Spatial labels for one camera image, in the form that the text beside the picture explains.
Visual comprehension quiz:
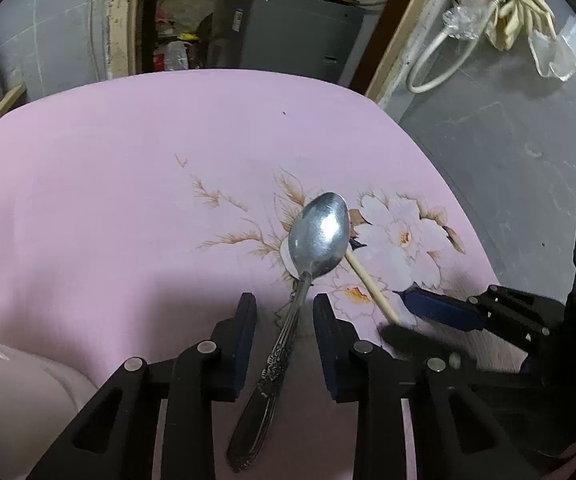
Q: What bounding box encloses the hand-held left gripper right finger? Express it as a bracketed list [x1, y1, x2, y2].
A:
[313, 294, 541, 480]

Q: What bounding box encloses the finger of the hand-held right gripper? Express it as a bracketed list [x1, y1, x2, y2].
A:
[380, 324, 529, 391]
[393, 285, 564, 351]

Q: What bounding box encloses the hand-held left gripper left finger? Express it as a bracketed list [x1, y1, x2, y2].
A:
[25, 294, 258, 480]

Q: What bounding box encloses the wooden chopstick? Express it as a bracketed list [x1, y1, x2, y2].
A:
[344, 249, 403, 325]

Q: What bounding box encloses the ornate handle metal spoon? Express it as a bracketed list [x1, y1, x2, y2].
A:
[225, 191, 351, 473]

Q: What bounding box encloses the pink floral tablecloth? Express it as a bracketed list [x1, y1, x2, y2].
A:
[0, 67, 501, 480]

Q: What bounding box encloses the white cup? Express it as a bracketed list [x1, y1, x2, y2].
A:
[0, 335, 100, 480]

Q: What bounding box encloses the clear plastic bag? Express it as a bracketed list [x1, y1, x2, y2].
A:
[528, 17, 576, 82]

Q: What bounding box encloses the clear plastic wrap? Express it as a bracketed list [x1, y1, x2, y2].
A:
[442, 2, 485, 41]

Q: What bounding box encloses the cream cloth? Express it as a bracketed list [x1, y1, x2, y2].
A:
[455, 0, 557, 52]

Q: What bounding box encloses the cluttered shelf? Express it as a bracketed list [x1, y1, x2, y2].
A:
[143, 0, 216, 73]

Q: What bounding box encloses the grey metal cabinet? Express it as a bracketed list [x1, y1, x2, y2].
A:
[208, 0, 365, 84]

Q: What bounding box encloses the white cable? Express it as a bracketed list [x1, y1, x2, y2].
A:
[407, 10, 480, 94]

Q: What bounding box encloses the wooden door frame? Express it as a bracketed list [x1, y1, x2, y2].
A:
[350, 0, 450, 111]

